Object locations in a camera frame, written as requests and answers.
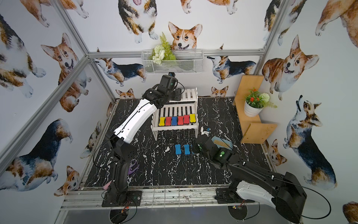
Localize light blue eraser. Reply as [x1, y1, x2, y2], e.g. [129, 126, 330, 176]
[175, 144, 181, 155]
[184, 144, 191, 155]

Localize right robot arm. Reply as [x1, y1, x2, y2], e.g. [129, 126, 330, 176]
[193, 134, 307, 224]

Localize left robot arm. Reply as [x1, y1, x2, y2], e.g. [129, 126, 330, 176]
[102, 72, 180, 207]

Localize white wooden two-tier shelf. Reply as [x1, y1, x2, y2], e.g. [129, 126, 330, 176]
[151, 88, 199, 140]

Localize wooden corner shelf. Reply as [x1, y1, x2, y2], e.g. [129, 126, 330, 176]
[234, 75, 277, 144]

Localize teal dustpan with brush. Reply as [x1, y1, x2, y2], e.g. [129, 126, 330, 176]
[211, 136, 233, 150]

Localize yellow eraser lower right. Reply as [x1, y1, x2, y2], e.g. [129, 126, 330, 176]
[189, 113, 197, 124]

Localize yellow eraser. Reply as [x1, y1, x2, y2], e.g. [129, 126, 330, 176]
[189, 113, 197, 124]
[158, 117, 166, 127]

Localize red eraser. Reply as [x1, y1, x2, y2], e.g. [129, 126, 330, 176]
[177, 116, 184, 126]
[183, 115, 190, 125]
[165, 117, 172, 126]

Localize yellow eraser lower left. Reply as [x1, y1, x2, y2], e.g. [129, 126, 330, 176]
[158, 117, 166, 127]

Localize artificial fern and flowers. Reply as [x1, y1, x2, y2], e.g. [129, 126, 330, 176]
[149, 33, 177, 67]

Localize white plant pot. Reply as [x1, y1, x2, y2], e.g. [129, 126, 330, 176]
[244, 102, 263, 118]

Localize green potted plant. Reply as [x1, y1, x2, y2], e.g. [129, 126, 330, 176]
[245, 89, 277, 109]

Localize purple pink garden fork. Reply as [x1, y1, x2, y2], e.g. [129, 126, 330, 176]
[103, 160, 139, 190]

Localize white wire wall basket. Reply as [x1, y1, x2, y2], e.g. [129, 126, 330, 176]
[141, 50, 204, 74]

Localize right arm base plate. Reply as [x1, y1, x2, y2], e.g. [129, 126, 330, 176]
[214, 188, 254, 204]

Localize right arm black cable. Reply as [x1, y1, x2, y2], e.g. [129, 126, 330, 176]
[279, 176, 332, 220]

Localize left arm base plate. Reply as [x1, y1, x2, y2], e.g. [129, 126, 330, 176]
[102, 190, 142, 207]

